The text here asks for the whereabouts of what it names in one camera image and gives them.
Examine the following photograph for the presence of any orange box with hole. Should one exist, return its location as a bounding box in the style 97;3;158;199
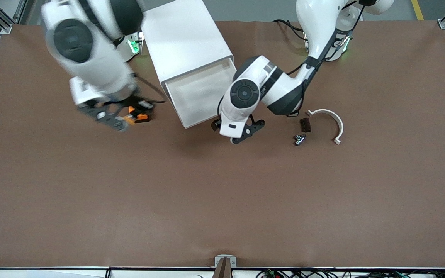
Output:
129;106;149;123

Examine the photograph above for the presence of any brown table cover mat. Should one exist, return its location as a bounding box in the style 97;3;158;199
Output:
0;19;445;269

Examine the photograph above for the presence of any white curved plastic arc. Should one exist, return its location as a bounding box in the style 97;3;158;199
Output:
306;109;344;145

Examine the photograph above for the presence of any brown bar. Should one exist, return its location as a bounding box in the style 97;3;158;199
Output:
212;257;233;278

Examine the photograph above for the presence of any black arm base cable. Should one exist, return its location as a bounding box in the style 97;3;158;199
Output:
273;19;306;41

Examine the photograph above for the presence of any grey metal bracket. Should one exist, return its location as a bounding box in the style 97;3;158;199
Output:
214;255;237;268

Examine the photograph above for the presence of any tangled cable bundle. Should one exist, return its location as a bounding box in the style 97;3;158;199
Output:
255;268;445;278

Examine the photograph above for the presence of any white table edge rail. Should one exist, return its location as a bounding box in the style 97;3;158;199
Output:
0;266;445;278

